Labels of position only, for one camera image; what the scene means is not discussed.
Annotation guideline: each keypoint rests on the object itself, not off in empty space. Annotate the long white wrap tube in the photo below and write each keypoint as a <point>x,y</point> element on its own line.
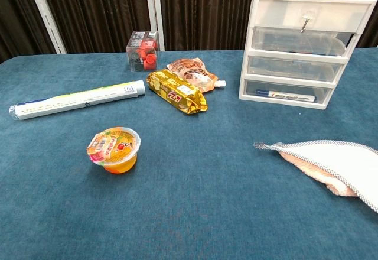
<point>74,100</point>

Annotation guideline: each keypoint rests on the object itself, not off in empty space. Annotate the small plush toy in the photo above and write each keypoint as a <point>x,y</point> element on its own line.
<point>339,156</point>

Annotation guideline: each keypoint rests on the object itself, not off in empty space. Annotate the white plastic drawer unit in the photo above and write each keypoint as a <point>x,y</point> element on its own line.
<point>295,11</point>

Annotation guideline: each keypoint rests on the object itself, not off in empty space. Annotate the blue and white marker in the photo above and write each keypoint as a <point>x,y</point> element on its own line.
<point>283,95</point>

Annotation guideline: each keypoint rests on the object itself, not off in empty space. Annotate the white partition post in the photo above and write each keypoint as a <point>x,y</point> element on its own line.
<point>154,11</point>
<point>47,14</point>

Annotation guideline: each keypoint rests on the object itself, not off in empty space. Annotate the dark brown pleated curtain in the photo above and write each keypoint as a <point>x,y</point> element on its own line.
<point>103,6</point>

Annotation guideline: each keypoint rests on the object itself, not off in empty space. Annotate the blue felt table cover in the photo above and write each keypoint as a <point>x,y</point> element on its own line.
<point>206,198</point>

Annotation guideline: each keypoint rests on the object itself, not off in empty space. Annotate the gold biscuit pack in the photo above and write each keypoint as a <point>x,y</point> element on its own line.
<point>177,91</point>

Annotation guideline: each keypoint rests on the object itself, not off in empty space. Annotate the brown spouted drink pouch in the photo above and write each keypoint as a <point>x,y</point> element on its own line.
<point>192,71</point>

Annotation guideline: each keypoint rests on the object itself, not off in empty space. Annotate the clear box of caps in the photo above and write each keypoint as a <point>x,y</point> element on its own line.
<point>143,53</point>

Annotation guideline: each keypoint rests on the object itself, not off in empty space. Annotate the orange jelly cup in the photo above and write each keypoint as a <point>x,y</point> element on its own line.
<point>113,147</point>

